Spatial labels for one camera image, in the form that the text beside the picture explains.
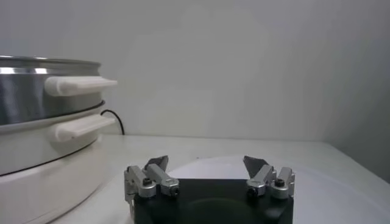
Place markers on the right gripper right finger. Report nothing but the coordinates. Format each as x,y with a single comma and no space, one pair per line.
262,179

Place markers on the white round plate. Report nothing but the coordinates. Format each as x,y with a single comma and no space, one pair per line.
210,169

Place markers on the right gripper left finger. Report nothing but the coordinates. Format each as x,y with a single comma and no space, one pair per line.
164,182

